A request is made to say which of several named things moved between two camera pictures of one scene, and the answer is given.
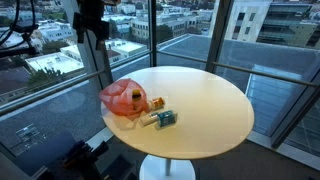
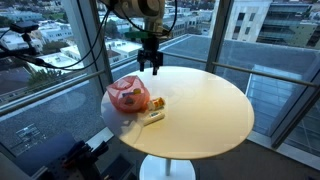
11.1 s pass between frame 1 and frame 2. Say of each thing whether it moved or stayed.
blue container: moved
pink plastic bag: moved
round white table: stayed
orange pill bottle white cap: stayed
